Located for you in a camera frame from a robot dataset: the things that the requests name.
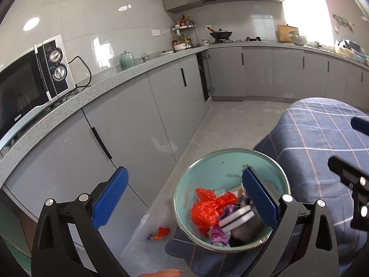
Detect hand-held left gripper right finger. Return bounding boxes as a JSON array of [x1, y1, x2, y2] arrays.
[[241, 166, 340, 277]]

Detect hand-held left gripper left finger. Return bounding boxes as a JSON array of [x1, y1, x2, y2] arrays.
[[31, 166, 129, 277]]

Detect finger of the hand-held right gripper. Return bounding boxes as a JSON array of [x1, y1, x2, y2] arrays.
[[328, 155, 369, 229], [351, 117, 369, 137]]

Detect printed clear bag with rubber band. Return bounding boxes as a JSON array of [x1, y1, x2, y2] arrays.
[[215, 182, 245, 201]]

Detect white sponge block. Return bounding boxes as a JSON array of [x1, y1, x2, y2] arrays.
[[218, 205, 256, 233]]

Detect red plastic bag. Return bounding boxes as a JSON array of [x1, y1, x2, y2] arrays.
[[191, 187, 238, 237]]

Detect teal trash bin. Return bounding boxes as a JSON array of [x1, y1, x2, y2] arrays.
[[173, 148, 291, 250]]

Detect purple snack wrapper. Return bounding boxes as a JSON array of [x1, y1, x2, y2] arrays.
[[209, 205, 241, 247]]

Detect red and blue wrapper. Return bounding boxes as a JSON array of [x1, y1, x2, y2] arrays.
[[146, 226, 170, 241]]

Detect person's left hand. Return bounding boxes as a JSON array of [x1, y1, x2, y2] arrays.
[[135, 269, 183, 277]]

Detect blue plaid tablecloth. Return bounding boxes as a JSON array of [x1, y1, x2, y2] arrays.
[[166, 97, 369, 277]]

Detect light blue storage box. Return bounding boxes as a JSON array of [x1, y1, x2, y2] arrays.
[[350, 42, 369, 62]]

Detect white basin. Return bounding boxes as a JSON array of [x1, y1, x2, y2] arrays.
[[334, 40, 356, 55]]

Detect metal pot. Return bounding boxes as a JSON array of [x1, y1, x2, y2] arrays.
[[289, 31, 307, 46]]

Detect hanging cloths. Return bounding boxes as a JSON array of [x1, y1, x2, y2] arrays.
[[333, 13, 355, 33]]

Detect grey lower kitchen cabinets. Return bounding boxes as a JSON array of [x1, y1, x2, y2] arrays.
[[0, 41, 369, 263]]

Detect wooden cutting board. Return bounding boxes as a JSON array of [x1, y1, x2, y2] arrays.
[[277, 24, 299, 43]]

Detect bright window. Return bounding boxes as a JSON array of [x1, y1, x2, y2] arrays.
[[281, 0, 332, 45]]

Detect gas stove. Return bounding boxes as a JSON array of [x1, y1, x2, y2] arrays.
[[212, 36, 267, 44]]

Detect green ceramic jar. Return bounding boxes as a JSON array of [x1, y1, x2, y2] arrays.
[[119, 50, 135, 70]]

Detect silver microwave oven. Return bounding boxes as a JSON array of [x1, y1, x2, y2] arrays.
[[0, 34, 76, 153]]

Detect black wok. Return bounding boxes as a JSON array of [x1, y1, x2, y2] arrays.
[[208, 27, 233, 41]]

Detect metal spice rack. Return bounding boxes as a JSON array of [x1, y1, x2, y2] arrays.
[[171, 14, 197, 48]]

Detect row of sauce bottles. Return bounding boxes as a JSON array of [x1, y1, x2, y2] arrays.
[[176, 14, 193, 27]]

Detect black power cable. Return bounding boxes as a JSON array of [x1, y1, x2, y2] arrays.
[[68, 55, 93, 91]]

